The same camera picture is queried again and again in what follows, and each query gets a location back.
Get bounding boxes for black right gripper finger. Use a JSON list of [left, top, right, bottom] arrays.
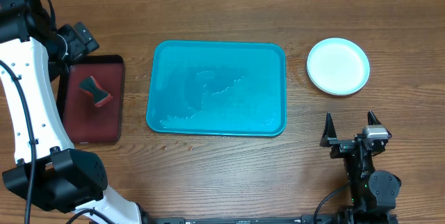
[[320, 112, 337, 146], [367, 111, 381, 125]]

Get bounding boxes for light blue plate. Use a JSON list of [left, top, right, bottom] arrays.
[[307, 38, 371, 96]]

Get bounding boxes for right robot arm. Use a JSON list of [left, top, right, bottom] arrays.
[[313, 111, 401, 223]]

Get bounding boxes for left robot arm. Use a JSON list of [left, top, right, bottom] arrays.
[[1, 0, 152, 223]]

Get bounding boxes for dark red water tray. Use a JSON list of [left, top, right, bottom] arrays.
[[56, 55, 125, 143]]

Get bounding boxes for teal plastic tray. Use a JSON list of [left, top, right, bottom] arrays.
[[146, 40, 286, 137]]

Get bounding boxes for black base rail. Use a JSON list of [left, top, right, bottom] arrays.
[[89, 213, 399, 224]]

